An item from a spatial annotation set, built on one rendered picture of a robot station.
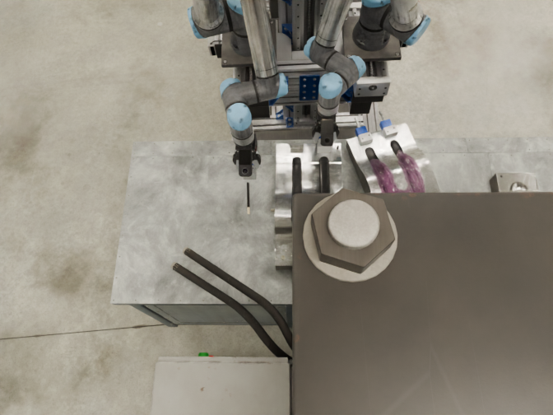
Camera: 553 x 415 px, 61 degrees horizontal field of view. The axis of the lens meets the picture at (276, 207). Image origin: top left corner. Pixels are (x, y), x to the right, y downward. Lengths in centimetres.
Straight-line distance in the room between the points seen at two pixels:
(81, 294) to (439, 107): 242
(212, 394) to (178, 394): 8
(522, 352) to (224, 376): 67
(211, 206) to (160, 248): 26
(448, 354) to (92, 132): 291
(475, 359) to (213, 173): 156
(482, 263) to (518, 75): 296
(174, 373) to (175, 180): 106
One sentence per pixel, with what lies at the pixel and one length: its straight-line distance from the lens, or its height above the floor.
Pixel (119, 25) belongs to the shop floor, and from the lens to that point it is 374.
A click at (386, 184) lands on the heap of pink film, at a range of 184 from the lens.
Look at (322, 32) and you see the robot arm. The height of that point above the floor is 133.
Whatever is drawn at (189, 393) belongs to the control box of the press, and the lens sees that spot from 111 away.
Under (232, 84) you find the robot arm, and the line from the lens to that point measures 160.
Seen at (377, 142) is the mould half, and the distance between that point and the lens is 199.
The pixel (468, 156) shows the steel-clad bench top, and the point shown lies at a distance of 211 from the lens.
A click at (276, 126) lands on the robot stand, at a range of 274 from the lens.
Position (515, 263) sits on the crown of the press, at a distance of 62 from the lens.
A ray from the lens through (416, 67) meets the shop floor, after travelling 335.
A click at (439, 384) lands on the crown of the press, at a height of 201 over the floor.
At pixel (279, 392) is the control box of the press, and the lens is 108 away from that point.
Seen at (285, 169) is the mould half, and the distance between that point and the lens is 187.
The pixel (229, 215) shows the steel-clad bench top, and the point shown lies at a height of 80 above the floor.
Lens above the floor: 255
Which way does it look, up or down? 68 degrees down
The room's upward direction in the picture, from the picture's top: 6 degrees counter-clockwise
